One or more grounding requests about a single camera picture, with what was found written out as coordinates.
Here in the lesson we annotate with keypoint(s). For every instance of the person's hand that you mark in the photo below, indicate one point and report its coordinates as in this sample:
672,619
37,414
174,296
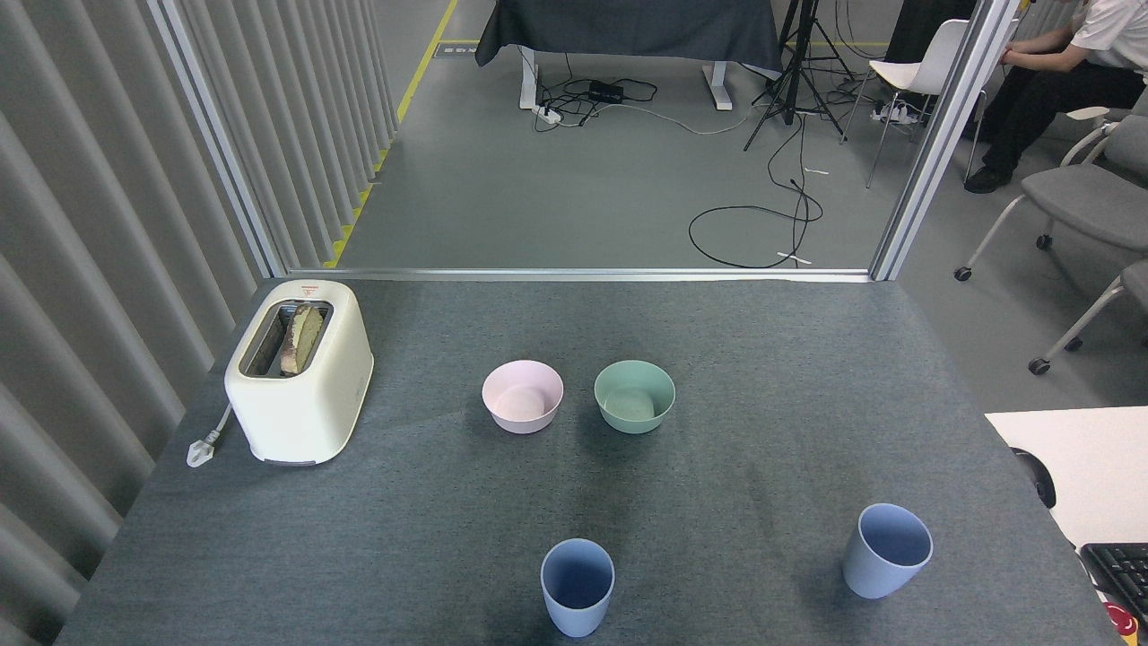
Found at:
1008,56

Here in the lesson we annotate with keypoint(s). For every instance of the blue cup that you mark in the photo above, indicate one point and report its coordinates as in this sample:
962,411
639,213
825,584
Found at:
577,610
883,556

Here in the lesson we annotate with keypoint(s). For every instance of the person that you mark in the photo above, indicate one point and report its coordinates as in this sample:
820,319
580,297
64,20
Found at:
1049,90

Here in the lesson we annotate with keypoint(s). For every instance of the white chair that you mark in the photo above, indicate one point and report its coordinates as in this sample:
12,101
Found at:
915,72

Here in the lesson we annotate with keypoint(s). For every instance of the white power strip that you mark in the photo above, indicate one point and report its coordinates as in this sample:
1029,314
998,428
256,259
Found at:
894,111
548,114

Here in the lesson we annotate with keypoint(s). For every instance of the grey wheeled chair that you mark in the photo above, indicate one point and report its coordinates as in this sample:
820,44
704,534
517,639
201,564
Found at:
1134,287
1085,197

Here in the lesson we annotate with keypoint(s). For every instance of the black tripod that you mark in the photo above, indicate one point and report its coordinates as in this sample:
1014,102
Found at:
791,72

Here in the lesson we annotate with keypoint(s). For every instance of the dark cloth covered table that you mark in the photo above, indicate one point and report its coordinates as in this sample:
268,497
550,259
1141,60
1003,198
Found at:
628,27

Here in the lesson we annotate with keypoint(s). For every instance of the black power adapter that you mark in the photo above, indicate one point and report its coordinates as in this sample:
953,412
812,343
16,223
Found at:
606,91

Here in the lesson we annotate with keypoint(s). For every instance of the white desk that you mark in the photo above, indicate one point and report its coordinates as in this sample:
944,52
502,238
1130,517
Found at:
1094,458

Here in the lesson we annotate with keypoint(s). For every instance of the black computer mouse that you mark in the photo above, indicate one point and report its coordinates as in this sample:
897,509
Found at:
1040,480

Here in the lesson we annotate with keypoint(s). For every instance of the green bowl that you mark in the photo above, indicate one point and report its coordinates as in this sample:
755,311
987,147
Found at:
634,399

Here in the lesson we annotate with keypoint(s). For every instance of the black keyboard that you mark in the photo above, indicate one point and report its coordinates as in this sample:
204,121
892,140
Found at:
1121,570

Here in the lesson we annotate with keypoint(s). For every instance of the red round object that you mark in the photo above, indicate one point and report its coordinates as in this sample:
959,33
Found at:
1121,619

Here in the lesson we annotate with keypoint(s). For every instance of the pink bowl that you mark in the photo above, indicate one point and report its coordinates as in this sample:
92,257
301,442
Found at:
522,399

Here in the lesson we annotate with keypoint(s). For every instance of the toasted bread slice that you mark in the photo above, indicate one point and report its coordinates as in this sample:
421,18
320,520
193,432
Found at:
300,339

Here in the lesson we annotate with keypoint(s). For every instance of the cream white toaster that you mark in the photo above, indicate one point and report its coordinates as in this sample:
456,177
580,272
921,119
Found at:
305,404

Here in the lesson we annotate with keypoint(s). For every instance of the silver frame post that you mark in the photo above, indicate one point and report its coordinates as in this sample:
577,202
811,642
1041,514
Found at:
942,144
220,144

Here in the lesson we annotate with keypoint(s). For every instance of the silver frame rail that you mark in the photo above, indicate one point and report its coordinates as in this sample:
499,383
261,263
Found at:
583,274

